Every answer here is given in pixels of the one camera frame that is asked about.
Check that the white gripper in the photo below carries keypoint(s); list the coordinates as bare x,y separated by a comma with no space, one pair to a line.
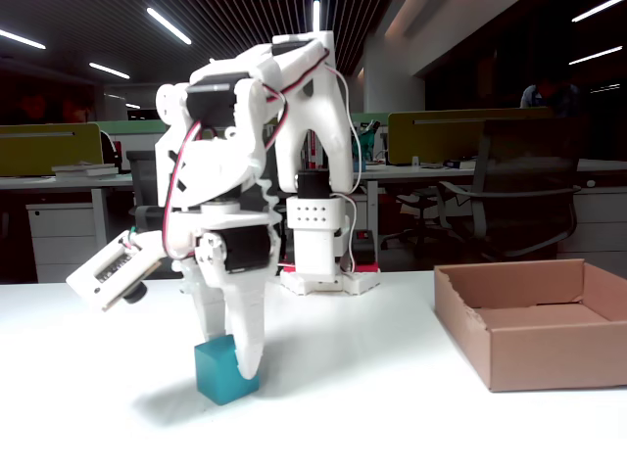
243,249

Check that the blue cube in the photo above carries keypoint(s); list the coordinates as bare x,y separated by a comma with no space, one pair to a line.
220,372

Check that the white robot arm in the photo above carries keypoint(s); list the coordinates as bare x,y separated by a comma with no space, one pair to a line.
313,98

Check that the white arm base block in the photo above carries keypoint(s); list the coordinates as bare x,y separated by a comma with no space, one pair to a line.
313,286

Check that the brown cardboard box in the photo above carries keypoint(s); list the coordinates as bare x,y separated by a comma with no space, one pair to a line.
553,357

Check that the black mesh office chair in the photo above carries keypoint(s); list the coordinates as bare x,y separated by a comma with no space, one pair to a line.
529,161
421,215
142,181

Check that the white drawer cabinet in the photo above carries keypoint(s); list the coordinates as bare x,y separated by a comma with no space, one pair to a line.
63,245

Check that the stack of books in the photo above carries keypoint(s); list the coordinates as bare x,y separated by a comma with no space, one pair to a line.
85,170

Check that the light green desk partition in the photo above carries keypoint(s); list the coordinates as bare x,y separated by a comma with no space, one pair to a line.
132,126

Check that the white office desk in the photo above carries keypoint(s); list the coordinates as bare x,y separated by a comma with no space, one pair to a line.
416,171
49,182

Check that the yellow-green desk partition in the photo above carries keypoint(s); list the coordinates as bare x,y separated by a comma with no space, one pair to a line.
441,137
44,152

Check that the person in reddish top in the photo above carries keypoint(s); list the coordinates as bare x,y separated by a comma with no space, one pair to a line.
78,110

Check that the white ceiling strip light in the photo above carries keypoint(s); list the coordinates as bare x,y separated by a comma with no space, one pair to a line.
316,14
596,11
109,70
169,25
595,55
22,39

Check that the person in blue shirt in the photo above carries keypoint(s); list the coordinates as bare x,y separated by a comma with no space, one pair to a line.
548,98

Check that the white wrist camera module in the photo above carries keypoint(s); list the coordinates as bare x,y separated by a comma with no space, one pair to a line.
108,274

